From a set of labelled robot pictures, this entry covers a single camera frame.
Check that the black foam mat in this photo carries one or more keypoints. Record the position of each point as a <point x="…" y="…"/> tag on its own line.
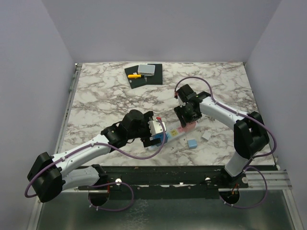
<point x="156" y="79"/>

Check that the pink cube socket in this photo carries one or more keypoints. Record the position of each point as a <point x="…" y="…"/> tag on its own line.
<point x="189" y="127"/>

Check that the white multicolour power strip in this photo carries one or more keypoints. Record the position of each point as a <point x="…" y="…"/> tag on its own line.
<point x="173" y="132"/>

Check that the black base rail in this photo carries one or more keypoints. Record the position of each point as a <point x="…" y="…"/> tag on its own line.
<point x="125" y="191"/>

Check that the aluminium frame rail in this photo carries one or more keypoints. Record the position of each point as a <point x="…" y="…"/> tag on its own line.
<point x="268" y="179"/>

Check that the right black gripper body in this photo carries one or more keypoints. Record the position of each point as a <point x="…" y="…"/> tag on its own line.
<point x="185" y="115"/>

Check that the white plug adapter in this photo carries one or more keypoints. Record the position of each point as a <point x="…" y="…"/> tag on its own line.
<point x="206" y="135"/>

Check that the light blue plug adapter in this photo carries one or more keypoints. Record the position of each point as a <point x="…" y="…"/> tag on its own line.
<point x="192" y="144"/>

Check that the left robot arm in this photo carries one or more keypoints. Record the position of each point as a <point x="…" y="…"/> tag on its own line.
<point x="50" y="175"/>

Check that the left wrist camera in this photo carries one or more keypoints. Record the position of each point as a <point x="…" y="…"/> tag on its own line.
<point x="156" y="126"/>

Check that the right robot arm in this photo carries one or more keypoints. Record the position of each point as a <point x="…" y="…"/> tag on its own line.
<point x="250" y="136"/>

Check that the yellow utility knife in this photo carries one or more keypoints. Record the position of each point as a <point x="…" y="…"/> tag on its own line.
<point x="135" y="76"/>

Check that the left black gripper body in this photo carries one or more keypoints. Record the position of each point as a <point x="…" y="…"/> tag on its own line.
<point x="143" y="132"/>

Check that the dark blue cube socket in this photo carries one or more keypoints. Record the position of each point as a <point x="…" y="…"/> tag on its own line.
<point x="158" y="139"/>

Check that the grey white box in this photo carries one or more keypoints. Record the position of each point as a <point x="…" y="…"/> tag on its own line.
<point x="146" y="69"/>

